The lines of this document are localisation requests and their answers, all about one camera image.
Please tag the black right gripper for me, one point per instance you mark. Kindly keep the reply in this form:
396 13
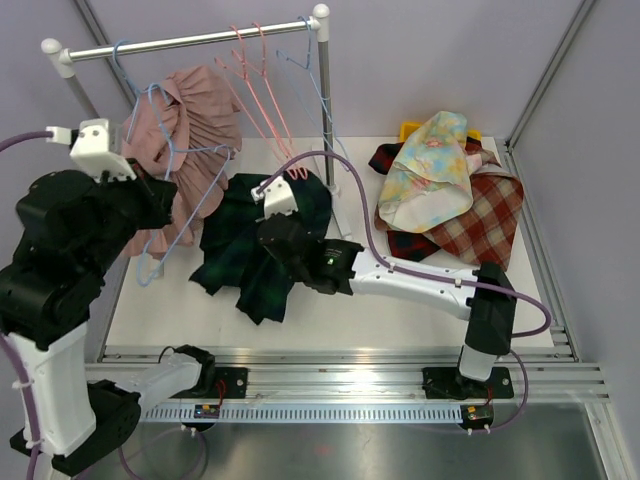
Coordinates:
293 217

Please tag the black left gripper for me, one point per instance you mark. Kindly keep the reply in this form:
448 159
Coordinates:
159 194

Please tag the dark green plaid skirt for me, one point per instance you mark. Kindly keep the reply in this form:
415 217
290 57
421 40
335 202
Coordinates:
233 257

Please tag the red black plaid skirt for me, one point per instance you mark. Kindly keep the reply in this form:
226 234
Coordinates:
404 245

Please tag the pastel tie-dye garment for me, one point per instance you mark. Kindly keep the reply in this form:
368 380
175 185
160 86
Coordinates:
429 181

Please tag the red beige plaid skirt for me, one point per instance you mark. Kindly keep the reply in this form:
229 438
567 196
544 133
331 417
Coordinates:
486 232

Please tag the pink hanger with plaid skirt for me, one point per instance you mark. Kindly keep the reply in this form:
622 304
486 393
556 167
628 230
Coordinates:
287 146

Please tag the blue wire hanger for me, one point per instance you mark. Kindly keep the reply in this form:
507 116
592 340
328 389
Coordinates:
316 67

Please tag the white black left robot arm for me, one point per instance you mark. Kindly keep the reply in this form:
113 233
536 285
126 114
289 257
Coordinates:
45 312

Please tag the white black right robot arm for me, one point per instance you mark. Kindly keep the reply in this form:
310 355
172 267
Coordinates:
482 297

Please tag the pink pleated skirt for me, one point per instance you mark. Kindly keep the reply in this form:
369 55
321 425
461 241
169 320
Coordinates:
191 108

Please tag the silver white clothes rack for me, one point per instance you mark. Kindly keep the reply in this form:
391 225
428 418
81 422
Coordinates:
63 59

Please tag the yellow plastic tray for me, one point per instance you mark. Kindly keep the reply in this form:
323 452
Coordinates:
407 128

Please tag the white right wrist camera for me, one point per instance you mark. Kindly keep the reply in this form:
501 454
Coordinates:
276 198

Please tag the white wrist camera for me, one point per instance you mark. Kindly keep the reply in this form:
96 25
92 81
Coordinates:
276 198
95 149

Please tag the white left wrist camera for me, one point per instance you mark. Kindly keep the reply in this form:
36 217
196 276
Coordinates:
95 149

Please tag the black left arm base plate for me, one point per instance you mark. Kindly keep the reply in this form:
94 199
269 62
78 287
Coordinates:
225 383

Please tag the white slotted cable duct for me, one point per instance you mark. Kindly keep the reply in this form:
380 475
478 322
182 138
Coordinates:
186 412

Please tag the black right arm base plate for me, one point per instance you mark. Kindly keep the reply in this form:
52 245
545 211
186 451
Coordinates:
447 383

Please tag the aluminium mounting rail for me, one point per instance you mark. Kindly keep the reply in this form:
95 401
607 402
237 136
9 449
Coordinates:
550 374

